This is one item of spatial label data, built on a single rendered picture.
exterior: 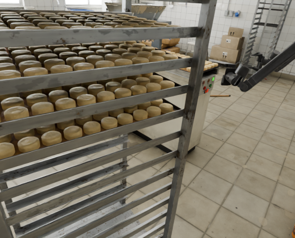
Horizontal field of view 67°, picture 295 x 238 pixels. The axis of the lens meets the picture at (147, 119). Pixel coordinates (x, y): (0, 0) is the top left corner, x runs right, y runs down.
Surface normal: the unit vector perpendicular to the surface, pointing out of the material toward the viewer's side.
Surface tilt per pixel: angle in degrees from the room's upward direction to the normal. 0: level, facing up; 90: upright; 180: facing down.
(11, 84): 90
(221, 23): 90
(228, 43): 91
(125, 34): 90
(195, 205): 0
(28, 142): 0
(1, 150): 0
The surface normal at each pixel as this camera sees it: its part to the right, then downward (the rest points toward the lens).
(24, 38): 0.57, 0.43
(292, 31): -0.61, 0.35
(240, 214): 0.07, -0.87
